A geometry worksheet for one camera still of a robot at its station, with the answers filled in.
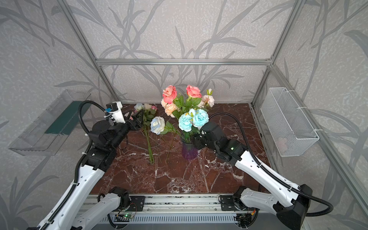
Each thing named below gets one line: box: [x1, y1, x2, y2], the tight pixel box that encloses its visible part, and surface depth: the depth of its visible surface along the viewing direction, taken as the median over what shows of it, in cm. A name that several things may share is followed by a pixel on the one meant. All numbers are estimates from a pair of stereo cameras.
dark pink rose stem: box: [162, 84, 178, 105], surface depth 65 cm
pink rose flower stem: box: [185, 84, 202, 109], surface depth 67 cm
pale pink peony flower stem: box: [197, 88, 215, 109], surface depth 71 cm
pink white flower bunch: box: [134, 103, 167, 165], surface depth 64 cm
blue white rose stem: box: [150, 115, 183, 136], surface depth 63 cm
